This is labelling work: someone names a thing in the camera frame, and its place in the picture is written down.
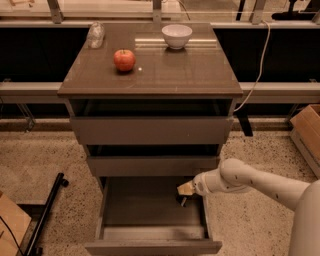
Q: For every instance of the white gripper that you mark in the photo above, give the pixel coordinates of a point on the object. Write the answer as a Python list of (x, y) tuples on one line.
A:
[(200, 185)]

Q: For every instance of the black rxbar chocolate bar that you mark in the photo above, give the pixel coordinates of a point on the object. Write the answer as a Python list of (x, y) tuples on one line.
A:
[(182, 200)]

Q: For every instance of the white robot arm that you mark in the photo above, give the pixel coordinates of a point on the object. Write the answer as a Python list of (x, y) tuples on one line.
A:
[(302, 198)]

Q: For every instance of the grey open bottom drawer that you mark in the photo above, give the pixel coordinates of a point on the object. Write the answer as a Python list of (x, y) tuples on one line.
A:
[(140, 216)]

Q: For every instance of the grey drawer cabinet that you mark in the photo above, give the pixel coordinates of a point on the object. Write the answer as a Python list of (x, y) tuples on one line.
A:
[(196, 80)]

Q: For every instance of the grey middle drawer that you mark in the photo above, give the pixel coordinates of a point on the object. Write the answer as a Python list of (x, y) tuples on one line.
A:
[(152, 160)]

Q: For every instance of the grey top drawer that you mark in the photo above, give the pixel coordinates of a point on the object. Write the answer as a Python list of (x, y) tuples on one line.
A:
[(172, 130)]

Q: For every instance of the black table leg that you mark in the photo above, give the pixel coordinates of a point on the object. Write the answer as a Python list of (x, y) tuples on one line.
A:
[(242, 116)]

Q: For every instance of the cardboard box right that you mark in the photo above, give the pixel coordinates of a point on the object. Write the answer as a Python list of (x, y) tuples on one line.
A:
[(306, 135)]

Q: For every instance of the cardboard box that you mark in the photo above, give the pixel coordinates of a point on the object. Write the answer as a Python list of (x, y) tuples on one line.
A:
[(306, 135), (13, 226)]

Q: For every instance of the red apple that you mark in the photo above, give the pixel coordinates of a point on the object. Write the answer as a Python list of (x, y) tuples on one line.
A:
[(124, 60)]

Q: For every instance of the white ceramic bowl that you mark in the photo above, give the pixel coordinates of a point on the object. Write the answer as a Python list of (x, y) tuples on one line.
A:
[(176, 36)]

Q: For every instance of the black metal pole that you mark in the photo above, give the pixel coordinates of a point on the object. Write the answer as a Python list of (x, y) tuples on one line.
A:
[(31, 249)]

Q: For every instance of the cardboard box left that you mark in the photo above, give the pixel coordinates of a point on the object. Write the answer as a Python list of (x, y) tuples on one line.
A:
[(13, 226)]

